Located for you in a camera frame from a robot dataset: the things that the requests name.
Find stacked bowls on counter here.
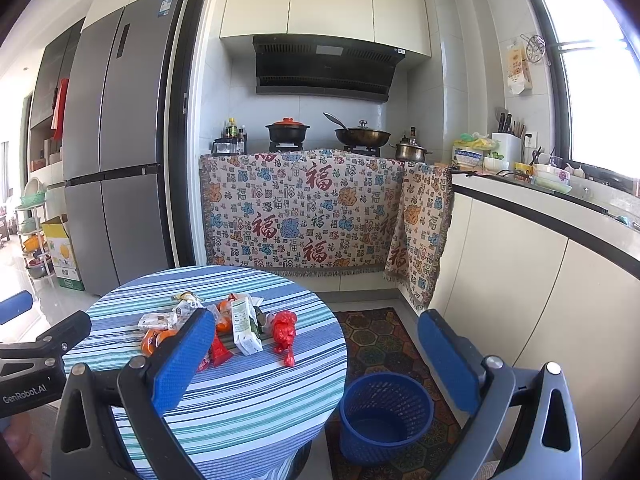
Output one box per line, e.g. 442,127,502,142
532,164,572,194

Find green white milk carton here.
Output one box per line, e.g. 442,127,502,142
229,294,264,356

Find patterned fu character blanket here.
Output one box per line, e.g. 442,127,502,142
198,150,454,311

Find condiment bottles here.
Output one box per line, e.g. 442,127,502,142
224,117,246,154

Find orange snack bag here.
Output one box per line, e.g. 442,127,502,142
140,328,177,356

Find kitchen window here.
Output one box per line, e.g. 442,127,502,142
529,0,639,194

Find white knife block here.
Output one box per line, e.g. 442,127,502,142
491,110,522,169

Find storage rack with bowls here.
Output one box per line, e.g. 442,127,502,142
15,177,55,289

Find white lower cabinets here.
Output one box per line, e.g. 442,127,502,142
431,194,639,479

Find blue plastic waste basket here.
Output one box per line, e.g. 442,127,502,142
338,372,435,466

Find silver multi-door refrigerator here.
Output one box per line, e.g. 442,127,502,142
62,0,182,296

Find white cabinets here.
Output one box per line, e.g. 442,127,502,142
431,194,639,479
219,0,432,56

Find steel pot with lid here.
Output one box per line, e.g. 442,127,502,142
394,136,433,162

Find blue striped tablecloth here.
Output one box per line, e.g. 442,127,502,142
64,266,347,479

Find red snack packet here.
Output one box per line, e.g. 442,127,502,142
198,335,232,372

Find white upper cabinets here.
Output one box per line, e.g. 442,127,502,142
219,0,432,56

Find clear white plastic wrapper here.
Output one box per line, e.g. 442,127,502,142
137,302,196,330

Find black range hood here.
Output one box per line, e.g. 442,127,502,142
253,34,406,103

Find black wok with lid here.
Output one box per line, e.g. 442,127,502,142
323,112,390,148

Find yellow cardboard box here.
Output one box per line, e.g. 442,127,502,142
42,214,85,292

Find black pot orange lid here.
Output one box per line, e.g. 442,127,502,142
267,117,309,145

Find red plastic bag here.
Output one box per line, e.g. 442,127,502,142
271,311,297,367

